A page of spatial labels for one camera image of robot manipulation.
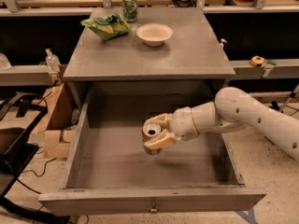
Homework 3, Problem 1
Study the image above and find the grey open drawer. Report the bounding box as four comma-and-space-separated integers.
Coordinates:
39, 88, 265, 216

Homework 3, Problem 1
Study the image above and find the white spray nozzle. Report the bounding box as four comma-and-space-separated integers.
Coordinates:
220, 38, 227, 47

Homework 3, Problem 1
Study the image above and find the green soda can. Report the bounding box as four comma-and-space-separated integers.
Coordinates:
122, 0, 137, 22

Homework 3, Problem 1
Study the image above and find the black chair frame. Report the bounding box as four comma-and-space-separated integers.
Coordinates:
0, 92, 69, 224

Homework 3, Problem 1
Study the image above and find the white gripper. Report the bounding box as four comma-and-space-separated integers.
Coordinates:
143, 106, 198, 150

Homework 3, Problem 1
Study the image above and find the metal drawer knob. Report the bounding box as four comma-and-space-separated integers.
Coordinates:
149, 202, 159, 214

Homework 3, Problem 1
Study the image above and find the orange soda can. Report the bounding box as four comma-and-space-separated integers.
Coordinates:
142, 121, 162, 156

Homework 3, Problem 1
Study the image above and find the cardboard box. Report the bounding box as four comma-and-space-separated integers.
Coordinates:
33, 84, 76, 158

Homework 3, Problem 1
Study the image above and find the green chip bag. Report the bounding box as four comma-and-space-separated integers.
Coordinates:
81, 13, 131, 41

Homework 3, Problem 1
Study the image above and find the small green object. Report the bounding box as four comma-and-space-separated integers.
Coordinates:
267, 60, 277, 65

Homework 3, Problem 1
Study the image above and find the white bowl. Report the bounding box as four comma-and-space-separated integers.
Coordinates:
136, 23, 173, 47

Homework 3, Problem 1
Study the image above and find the grey wooden cabinet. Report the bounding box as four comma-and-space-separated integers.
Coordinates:
64, 7, 235, 109

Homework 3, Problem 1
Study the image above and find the clear plastic bottle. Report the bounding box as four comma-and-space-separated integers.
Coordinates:
46, 49, 61, 72

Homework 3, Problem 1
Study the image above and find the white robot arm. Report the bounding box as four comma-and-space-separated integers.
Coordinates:
142, 87, 299, 161

